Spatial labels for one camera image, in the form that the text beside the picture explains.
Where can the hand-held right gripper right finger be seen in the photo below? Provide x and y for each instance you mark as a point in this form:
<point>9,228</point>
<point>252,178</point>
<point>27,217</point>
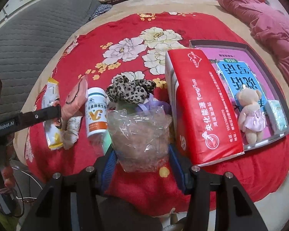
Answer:
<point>180,173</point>

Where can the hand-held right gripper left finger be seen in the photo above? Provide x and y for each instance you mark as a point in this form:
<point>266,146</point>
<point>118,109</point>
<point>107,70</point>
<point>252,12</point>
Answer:
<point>108,170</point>

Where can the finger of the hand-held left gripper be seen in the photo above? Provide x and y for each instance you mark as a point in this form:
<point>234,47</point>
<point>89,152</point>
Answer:
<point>38,115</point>

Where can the yellow white snack packet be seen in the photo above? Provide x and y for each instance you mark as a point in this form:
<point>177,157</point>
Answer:
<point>51,93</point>

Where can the white floral scrunchie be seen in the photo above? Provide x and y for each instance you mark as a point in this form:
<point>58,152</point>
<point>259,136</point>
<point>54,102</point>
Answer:
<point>71,132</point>

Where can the clear plastic bag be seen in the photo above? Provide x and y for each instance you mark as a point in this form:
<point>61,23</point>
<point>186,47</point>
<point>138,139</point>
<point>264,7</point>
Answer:
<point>139,137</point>

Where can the cream teddy bear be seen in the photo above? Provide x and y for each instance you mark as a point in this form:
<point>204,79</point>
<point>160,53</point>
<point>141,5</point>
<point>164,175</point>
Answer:
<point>249,122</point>

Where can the green white tissue pack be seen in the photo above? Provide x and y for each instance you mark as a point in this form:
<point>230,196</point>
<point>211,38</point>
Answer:
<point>277,118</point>

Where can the dark shallow tray box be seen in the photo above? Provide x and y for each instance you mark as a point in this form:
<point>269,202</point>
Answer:
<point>269,84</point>

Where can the person's left hand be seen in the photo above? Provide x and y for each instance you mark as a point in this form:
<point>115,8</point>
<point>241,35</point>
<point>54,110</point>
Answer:
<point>9,175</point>

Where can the pink face mask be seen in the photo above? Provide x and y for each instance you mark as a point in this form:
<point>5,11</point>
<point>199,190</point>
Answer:
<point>73,98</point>

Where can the white vitamin bottle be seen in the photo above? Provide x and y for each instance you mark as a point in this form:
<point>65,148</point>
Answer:
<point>96,115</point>

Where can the lilac ribbon scrunchie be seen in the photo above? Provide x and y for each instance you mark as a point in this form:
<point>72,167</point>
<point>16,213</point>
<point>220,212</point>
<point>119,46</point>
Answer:
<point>154,103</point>

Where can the red tissue box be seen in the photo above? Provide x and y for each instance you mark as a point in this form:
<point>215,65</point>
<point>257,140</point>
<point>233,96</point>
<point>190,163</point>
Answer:
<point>202,101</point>

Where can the red floral blanket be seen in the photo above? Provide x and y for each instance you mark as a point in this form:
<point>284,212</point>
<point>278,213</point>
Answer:
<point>86,53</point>

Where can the leopard print scrunchie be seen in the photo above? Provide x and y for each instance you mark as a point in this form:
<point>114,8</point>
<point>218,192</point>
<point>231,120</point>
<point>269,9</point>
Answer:
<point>130,91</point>

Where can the grey quilted headboard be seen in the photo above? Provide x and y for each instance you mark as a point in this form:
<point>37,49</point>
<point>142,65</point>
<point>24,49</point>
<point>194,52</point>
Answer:
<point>38,28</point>

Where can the blue patterned cloth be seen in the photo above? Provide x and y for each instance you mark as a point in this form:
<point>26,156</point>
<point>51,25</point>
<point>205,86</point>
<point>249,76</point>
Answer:
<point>98,10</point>

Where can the pink book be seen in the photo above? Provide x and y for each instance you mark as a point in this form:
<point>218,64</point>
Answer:
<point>240,55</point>

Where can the beige bed sheet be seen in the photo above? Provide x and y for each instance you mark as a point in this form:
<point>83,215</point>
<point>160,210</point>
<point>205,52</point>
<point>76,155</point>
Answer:
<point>183,4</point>

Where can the pink quilt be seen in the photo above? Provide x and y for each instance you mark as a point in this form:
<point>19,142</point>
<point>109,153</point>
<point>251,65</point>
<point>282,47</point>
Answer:
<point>267,24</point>

